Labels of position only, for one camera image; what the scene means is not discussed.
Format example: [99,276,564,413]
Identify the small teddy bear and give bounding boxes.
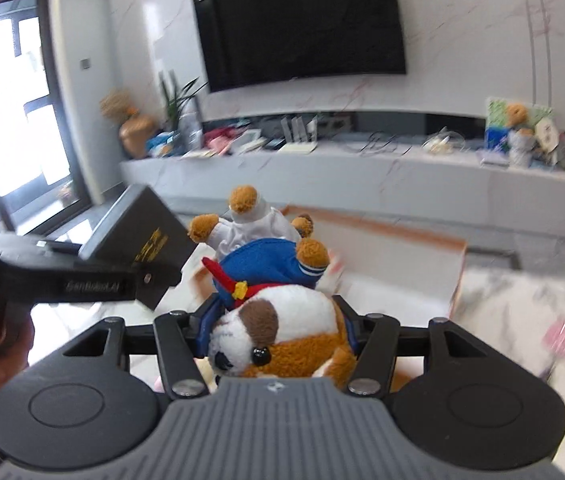
[504,102,537,169]

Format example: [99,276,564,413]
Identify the black box with gold print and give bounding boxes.
[79,184,196,273]

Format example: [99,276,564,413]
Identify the clear plastic bag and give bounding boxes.
[421,128,465,155]

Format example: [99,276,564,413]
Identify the tangled black cables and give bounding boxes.
[357,131,414,157]

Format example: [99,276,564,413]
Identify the pink packet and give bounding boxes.
[544,321,565,357]

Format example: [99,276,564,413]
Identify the white flat box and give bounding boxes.
[231,129,265,155]

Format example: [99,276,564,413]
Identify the green potted plant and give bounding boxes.
[158,71,209,132]

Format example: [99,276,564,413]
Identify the white paper mask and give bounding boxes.
[534,116,562,162]

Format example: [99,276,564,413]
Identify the brown white hamster plush toy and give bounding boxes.
[201,256,359,382]

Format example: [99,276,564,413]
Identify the blue packet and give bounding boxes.
[145,131,183,157]

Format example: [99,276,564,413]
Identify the clear glass bottle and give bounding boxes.
[177,109,204,154]

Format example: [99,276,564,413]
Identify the white cardboard box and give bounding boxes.
[155,204,469,322]

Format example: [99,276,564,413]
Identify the white marble television cabinet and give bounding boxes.
[120,109,565,242]

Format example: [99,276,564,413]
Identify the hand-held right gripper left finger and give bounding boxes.
[62,296,223,400]

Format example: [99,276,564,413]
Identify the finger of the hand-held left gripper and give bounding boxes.
[134,262,184,312]

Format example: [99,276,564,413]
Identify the pink book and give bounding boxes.
[204,129,244,157]

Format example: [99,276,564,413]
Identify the black framed glass door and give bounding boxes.
[0,0,94,233]

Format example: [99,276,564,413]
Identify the white router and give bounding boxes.
[274,114,319,154]

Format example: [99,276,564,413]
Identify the green picture box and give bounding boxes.
[484,96,554,155]

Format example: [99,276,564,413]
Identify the teddy bear in blue trousers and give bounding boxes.
[187,185,334,307]

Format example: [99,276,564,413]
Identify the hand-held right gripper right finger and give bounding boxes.
[331,295,492,399]

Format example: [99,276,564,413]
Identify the black wall television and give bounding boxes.
[191,0,408,94]

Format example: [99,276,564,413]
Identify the brown vase with dried flowers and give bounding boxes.
[99,89,157,159]

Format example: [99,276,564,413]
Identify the person's left hand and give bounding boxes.
[0,310,36,402]

